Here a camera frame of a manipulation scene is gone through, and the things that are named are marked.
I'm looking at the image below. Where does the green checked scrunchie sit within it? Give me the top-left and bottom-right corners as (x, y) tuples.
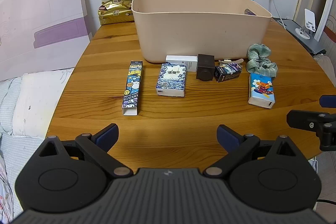
(246, 43), (278, 78)

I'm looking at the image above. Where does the dark brown cube box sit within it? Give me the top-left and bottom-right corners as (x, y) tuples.
(196, 54), (216, 81)

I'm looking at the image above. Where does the white cable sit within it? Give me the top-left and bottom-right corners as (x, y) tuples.
(310, 156), (320, 175)

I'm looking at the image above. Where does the black cable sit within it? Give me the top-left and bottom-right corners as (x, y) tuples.
(316, 199), (336, 207)

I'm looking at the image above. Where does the small white box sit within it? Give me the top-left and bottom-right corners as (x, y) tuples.
(165, 55), (198, 72)

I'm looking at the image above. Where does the white phone stand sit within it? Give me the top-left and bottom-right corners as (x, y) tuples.
(294, 9), (318, 40)

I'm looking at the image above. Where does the long cartoon print box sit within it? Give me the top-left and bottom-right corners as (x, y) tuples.
(122, 60), (144, 116)

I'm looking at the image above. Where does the cartoon fox tissue pack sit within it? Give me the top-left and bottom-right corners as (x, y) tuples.
(248, 73), (276, 109)

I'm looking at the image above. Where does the floral blanket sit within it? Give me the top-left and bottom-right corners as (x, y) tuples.
(0, 132), (16, 222)

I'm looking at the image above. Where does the gold foil packet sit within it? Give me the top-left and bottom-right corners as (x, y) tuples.
(98, 0), (135, 26)

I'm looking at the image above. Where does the beige hair clip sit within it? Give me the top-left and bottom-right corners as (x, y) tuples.
(218, 58), (245, 67)

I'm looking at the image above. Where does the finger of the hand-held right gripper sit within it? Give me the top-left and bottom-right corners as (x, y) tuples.
(286, 109), (336, 151)
(319, 95), (336, 108)

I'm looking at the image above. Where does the small dark blue box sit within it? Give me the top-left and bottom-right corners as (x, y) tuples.
(214, 65), (242, 83)

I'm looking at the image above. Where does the beige plastic storage bin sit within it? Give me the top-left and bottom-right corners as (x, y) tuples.
(131, 0), (272, 64)

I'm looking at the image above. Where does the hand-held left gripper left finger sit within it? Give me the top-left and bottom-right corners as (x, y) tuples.
(39, 123), (133, 178)

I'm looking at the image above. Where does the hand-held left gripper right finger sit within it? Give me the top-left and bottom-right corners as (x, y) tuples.
(204, 124), (299, 177)

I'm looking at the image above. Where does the beige cloth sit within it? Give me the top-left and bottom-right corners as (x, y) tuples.
(313, 54), (336, 84)

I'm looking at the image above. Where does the white pillow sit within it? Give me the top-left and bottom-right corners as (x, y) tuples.
(12, 68), (75, 139)

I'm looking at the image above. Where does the blue white tissue pack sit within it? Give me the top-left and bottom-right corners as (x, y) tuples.
(155, 63), (188, 97)

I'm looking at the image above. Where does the light checked bed sheet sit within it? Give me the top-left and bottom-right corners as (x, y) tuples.
(0, 76), (48, 214)

